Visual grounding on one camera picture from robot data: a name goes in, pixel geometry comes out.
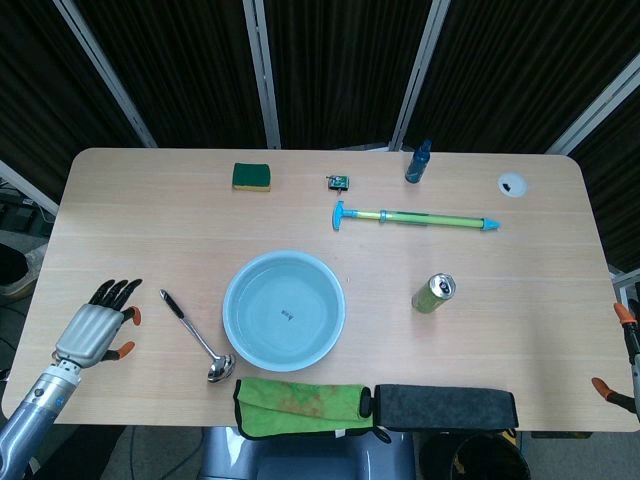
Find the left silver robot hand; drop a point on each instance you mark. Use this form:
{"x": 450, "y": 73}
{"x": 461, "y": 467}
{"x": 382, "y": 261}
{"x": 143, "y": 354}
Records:
{"x": 89, "y": 330}

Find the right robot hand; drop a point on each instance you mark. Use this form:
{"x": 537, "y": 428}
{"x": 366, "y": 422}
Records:
{"x": 621, "y": 350}

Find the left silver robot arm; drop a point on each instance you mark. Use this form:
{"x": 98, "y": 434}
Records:
{"x": 31, "y": 407}

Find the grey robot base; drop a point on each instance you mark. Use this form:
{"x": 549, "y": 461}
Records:
{"x": 305, "y": 455}

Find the light blue plastic basin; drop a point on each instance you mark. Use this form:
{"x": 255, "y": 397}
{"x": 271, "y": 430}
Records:
{"x": 284, "y": 311}

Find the green and blue water pump toy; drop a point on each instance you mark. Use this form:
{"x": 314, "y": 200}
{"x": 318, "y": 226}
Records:
{"x": 415, "y": 217}

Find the round beige bin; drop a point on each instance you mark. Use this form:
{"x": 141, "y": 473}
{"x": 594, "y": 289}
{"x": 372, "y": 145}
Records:
{"x": 14, "y": 272}

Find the black waste bin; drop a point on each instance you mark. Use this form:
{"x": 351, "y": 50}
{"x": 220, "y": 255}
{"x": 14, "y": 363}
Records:
{"x": 487, "y": 457}

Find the dark grey folded cloth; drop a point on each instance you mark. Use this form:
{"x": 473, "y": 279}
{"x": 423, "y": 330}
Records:
{"x": 445, "y": 406}

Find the green drink can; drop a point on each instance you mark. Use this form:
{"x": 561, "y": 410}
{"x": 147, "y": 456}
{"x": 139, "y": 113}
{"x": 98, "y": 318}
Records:
{"x": 433, "y": 293}

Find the green microfiber cloth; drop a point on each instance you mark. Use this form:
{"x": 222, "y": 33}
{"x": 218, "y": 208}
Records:
{"x": 295, "y": 407}

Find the green and yellow sponge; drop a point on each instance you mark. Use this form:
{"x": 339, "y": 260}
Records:
{"x": 252, "y": 176}

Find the blue spray bottle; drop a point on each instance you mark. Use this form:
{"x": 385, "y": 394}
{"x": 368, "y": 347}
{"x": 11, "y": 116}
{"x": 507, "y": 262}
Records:
{"x": 418, "y": 163}

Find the grey partition frame post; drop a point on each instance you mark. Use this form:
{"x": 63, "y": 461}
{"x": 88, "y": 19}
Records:
{"x": 592, "y": 115}
{"x": 419, "y": 75}
{"x": 107, "y": 70}
{"x": 263, "y": 75}

